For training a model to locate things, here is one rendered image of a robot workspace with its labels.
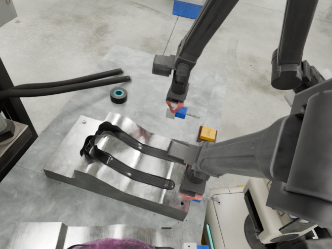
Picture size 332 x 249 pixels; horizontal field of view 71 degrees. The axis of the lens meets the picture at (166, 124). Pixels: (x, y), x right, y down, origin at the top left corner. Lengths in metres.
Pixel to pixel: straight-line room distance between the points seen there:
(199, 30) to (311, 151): 0.48
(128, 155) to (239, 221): 0.89
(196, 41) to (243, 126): 1.75
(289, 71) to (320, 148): 0.52
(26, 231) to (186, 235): 0.44
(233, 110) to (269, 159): 2.21
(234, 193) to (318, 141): 1.39
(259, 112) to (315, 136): 2.36
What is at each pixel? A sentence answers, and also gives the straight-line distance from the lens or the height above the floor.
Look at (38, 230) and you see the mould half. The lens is 0.76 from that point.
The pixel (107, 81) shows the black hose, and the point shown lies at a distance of 1.16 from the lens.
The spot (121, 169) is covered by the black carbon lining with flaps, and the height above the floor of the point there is 0.90.
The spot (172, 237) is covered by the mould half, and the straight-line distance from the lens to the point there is 0.78.
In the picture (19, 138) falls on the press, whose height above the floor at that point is 0.77.
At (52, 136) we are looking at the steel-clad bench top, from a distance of 1.04.
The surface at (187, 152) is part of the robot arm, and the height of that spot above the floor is 1.12.
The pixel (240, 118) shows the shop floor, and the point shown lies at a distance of 2.39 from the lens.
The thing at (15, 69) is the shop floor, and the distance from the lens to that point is 2.81.
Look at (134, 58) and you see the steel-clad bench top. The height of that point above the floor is 0.80.
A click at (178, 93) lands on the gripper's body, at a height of 1.05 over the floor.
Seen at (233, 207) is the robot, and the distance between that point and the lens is 1.53.
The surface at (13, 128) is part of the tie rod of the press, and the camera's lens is 1.10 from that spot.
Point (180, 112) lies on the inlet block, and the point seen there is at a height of 0.95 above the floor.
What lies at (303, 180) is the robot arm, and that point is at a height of 1.47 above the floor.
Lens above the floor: 1.60
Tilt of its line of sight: 49 degrees down
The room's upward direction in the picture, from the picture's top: 11 degrees clockwise
